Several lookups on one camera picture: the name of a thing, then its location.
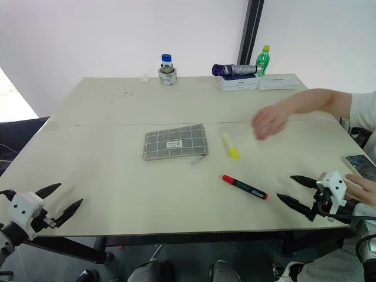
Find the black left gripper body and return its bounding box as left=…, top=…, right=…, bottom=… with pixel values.
left=31, top=208, right=58, bottom=233

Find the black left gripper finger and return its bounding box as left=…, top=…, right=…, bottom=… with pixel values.
left=35, top=183, right=62, bottom=199
left=55, top=198, right=84, bottom=229

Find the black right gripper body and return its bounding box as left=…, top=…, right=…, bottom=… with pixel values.
left=312, top=180, right=334, bottom=218

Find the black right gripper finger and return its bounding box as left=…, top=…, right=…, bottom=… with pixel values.
left=276, top=193, right=317, bottom=222
left=290, top=175, right=318, bottom=189

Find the grey checked pencil pouch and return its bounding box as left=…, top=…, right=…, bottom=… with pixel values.
left=142, top=123, right=210, bottom=166

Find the person's left hand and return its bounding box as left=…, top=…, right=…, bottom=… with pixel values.
left=344, top=173, right=376, bottom=206

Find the person's right hand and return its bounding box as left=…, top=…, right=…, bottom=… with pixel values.
left=251, top=102, right=290, bottom=142

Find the smartphone with lit screen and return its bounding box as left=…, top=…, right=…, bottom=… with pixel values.
left=343, top=154, right=376, bottom=179

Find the black marker with red cap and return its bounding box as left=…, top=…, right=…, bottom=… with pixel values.
left=221, top=174, right=269, bottom=201

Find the dark blue chair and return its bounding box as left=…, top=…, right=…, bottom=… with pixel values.
left=0, top=116, right=51, bottom=177

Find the person's grey knit garment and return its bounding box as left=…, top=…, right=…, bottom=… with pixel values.
left=296, top=234, right=367, bottom=282

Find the black and white sneaker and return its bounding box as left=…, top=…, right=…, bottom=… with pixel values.
left=273, top=260, right=306, bottom=282

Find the yellow highlighter pen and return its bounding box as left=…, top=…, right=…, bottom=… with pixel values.
left=221, top=132, right=242, bottom=160

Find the person's white shirt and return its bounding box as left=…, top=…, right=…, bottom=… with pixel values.
left=349, top=90, right=376, bottom=130

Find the dark rounded grey shape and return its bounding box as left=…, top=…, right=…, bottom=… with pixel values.
left=207, top=259, right=241, bottom=282
left=127, top=259, right=174, bottom=282

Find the flat white box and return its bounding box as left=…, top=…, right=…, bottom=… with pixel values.
left=257, top=73, right=298, bottom=91

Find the white box with blue top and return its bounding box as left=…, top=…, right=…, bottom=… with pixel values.
left=217, top=74, right=261, bottom=93

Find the green bottle with yellow cap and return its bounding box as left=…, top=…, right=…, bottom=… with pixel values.
left=256, top=45, right=271, bottom=78

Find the folded purple grey umbrella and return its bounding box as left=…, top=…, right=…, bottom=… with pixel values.
left=211, top=63, right=263, bottom=78

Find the white printed tape roll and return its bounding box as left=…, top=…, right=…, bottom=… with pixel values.
left=157, top=66, right=179, bottom=87

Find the small bottle with blue cap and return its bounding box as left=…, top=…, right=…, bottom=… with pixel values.
left=160, top=53, right=174, bottom=74

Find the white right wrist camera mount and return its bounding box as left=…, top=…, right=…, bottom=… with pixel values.
left=318, top=170, right=349, bottom=216

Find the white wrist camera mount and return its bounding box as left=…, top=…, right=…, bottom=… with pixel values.
left=8, top=192, right=45, bottom=239
left=318, top=170, right=349, bottom=216

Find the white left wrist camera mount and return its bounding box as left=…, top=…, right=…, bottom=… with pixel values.
left=8, top=192, right=45, bottom=239

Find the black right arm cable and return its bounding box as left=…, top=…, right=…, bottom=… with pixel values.
left=318, top=202, right=376, bottom=221

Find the black table frame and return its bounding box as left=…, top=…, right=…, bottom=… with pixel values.
left=22, top=228, right=355, bottom=265

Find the black vertical wall post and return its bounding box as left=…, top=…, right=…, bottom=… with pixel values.
left=236, top=0, right=266, bottom=66

